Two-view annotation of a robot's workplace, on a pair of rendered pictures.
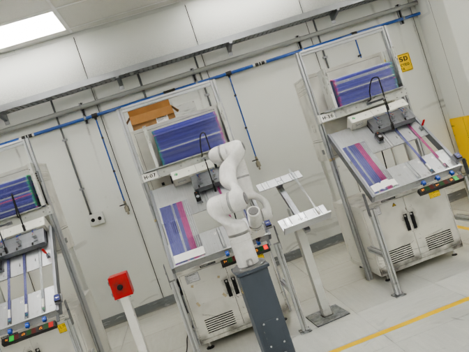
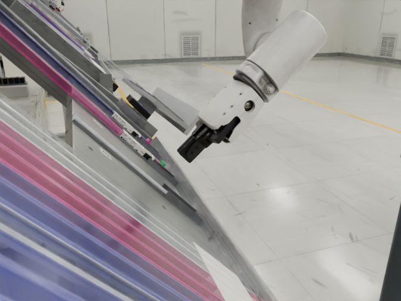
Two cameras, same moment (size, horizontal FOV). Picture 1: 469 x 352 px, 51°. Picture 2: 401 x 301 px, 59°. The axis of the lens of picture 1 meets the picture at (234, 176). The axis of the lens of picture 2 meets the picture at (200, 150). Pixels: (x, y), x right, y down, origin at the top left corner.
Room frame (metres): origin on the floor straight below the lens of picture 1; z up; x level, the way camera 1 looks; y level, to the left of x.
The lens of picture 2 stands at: (3.30, 0.59, 0.95)
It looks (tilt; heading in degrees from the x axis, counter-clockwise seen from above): 20 degrees down; 258
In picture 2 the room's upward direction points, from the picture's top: straight up
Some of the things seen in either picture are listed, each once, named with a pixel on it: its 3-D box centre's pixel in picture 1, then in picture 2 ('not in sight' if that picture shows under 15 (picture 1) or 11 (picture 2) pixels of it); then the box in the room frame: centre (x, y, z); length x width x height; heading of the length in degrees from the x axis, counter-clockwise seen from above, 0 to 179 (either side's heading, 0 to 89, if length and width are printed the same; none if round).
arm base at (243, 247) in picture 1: (243, 250); not in sight; (2.64, 0.08, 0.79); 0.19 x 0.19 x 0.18
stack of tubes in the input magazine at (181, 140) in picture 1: (188, 138); not in sight; (3.73, 0.24, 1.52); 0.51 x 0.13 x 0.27; 97
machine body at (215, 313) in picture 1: (230, 286); not in sight; (3.84, 0.31, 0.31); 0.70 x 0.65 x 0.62; 97
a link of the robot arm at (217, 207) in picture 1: (226, 215); not in sight; (2.65, 0.11, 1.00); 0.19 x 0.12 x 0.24; 72
